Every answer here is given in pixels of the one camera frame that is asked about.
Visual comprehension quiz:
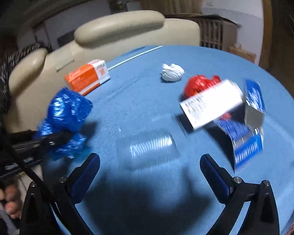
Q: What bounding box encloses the blue silver foil wrapper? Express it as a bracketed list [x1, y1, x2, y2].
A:
[214, 79, 266, 171]

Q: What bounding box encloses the blue plastic bag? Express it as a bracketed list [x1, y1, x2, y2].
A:
[34, 88, 93, 160]

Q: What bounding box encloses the white blue medicine box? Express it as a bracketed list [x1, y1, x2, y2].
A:
[180, 80, 243, 129]

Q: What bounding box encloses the red plastic bag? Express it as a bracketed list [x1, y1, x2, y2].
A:
[183, 75, 221, 98]

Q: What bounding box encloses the white paper ball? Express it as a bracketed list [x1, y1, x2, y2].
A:
[161, 64, 184, 82]

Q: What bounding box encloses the person's left hand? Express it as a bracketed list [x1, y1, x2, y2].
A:
[0, 182, 22, 219]

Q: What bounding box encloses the beige leather sofa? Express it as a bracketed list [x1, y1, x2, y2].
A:
[4, 10, 201, 133]

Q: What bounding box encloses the clear plastic container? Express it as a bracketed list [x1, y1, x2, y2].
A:
[116, 130, 180, 171]

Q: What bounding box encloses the orange white carton box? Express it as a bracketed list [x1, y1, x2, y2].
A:
[64, 60, 110, 96]

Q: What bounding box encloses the blue table cloth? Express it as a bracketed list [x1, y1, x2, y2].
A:
[42, 46, 294, 234]

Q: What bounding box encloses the brown cardboard box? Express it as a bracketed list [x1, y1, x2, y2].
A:
[228, 46, 256, 63]

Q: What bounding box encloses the grey slatted cabinet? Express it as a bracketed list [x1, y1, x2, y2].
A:
[165, 13, 239, 52]

